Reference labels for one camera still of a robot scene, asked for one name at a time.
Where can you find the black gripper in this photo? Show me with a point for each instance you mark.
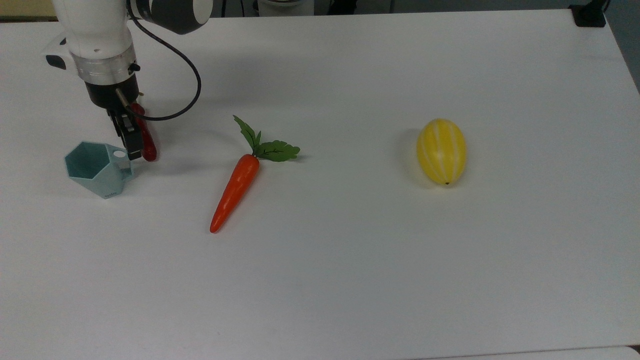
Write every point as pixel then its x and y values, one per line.
pixel 107 95

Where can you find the light blue hexagonal mug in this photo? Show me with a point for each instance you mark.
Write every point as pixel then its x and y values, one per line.
pixel 107 185

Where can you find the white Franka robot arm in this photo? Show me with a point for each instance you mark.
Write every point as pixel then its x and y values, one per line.
pixel 95 30

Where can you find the red chili pepper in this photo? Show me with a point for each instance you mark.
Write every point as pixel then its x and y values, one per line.
pixel 149 147

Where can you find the orange carrot with green leaves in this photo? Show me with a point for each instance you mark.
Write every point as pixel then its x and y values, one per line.
pixel 240 185

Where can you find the light wooden board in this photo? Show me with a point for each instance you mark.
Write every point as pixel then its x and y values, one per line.
pixel 25 9

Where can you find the yellow striped melon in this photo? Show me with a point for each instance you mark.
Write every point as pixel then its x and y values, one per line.
pixel 442 152

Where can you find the black clamp base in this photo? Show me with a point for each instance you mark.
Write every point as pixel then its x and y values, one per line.
pixel 589 15

